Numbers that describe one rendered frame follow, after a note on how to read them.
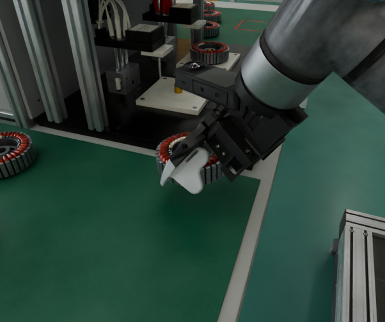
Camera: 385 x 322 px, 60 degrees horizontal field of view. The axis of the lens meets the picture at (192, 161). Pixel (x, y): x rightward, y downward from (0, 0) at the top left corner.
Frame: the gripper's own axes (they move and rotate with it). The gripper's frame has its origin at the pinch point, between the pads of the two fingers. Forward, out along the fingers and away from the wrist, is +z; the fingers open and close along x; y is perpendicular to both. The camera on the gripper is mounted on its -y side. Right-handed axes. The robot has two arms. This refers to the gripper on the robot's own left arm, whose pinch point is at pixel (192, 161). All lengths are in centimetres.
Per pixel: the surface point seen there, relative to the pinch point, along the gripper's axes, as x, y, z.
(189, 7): 37, -39, 10
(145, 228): -10.9, 4.2, 4.4
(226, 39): 68, -42, 31
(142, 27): 16.1, -33.6, 6.3
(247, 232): -0.8, 13.6, -0.9
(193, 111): 15.5, -12.1, 10.3
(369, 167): 143, 34, 73
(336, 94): 218, -15, 101
